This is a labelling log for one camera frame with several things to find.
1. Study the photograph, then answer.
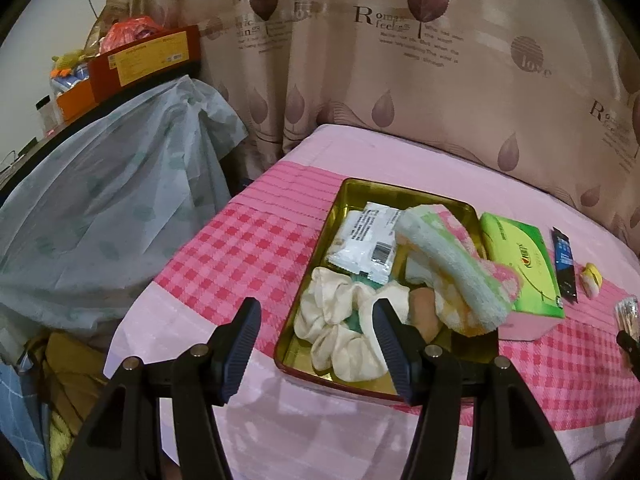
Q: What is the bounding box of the blue checked cloth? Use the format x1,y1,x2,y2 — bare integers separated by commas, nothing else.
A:
0,360,53,480

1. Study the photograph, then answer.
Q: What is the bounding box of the gold tin tray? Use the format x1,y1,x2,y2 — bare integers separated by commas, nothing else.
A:
274,177,501,406

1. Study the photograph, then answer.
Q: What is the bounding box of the red flat box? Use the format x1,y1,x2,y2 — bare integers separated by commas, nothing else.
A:
89,25,202,103

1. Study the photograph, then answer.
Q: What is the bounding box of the beige round puff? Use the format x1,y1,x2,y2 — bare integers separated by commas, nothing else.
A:
407,287,448,341

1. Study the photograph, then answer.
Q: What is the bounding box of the cream scrunchie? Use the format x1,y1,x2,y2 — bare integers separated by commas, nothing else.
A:
292,266,416,378

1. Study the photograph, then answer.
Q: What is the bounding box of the small yellow white item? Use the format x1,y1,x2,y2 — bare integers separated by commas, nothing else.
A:
580,262,603,298

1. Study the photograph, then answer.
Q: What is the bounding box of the blue white pack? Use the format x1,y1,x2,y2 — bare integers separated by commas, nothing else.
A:
49,67,92,97

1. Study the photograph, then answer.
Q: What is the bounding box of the yellow toy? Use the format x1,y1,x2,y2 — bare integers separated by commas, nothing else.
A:
50,49,97,76

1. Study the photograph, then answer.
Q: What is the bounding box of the translucent plastic cover sheet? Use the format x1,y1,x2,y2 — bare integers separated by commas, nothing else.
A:
0,75,248,341

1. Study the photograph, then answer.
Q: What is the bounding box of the pink box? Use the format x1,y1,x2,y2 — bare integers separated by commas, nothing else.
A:
499,310,556,343

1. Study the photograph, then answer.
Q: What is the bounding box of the mustard brown cloth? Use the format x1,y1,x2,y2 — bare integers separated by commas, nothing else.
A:
25,332,111,411

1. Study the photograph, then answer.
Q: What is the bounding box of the pink checked blanket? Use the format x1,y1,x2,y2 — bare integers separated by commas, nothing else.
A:
102,124,640,480

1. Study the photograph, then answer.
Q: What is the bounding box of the clear plastic jar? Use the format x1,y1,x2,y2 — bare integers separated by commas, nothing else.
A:
35,94,63,133

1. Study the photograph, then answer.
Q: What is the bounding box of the cotton swab pack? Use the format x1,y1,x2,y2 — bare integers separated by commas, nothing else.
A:
614,297,640,341

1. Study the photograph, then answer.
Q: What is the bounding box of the green pink flowered towel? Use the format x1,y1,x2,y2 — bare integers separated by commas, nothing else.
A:
394,204,523,338

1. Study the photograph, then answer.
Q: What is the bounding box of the green tissue box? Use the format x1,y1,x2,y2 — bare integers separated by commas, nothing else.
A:
479,212,567,321

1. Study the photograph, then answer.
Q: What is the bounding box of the orange plastic bag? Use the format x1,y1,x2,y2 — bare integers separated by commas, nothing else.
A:
100,16,161,56

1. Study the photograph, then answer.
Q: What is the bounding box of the white plastic packet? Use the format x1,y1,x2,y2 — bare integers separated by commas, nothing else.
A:
326,201,406,288

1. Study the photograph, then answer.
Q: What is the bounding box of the yellow-green towel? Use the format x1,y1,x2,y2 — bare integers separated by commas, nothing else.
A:
47,412,81,480

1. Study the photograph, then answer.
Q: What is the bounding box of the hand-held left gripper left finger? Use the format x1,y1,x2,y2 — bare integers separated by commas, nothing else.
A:
57,297,263,480

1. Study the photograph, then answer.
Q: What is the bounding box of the orange box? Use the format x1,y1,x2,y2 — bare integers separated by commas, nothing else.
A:
56,77,98,122

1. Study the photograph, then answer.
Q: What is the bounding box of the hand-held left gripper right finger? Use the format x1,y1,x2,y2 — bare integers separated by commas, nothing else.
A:
371,298,576,480

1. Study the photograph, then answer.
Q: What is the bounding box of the brown paper bag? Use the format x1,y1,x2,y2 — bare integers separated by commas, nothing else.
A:
90,2,132,46

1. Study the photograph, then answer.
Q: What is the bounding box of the beige leaf print curtain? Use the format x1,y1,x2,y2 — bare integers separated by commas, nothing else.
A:
110,0,640,256

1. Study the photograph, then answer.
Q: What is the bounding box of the black packet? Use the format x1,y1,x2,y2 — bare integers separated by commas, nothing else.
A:
551,226,580,303

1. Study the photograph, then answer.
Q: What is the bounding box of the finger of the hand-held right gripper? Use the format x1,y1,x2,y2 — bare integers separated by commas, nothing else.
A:
616,331,640,376

